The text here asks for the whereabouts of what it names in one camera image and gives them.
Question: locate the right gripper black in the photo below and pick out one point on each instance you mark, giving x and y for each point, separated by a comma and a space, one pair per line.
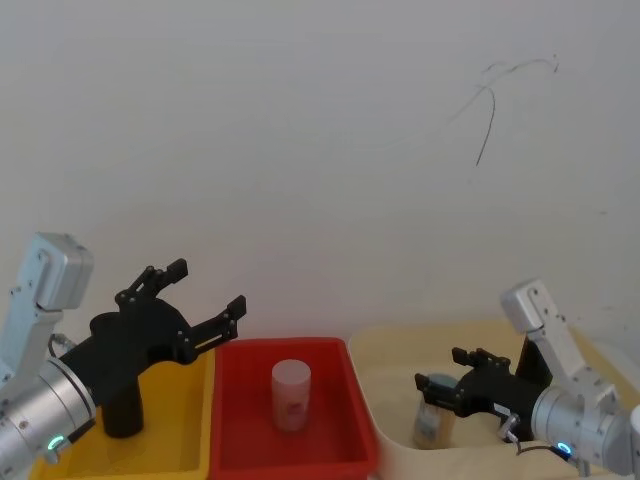
500, 392

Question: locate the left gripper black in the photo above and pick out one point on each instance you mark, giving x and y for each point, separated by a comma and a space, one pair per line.
130, 340

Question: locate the jar with blue lid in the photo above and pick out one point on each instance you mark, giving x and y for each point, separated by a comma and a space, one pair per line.
435, 425

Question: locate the cream plastic bin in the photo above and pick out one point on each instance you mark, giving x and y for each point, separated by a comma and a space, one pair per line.
395, 360

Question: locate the yellow plastic bin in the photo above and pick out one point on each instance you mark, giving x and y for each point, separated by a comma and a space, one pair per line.
170, 425

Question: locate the red plastic bin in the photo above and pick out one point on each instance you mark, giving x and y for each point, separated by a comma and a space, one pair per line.
240, 425

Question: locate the white plastic bottle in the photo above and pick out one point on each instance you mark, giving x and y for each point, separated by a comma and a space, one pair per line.
291, 395

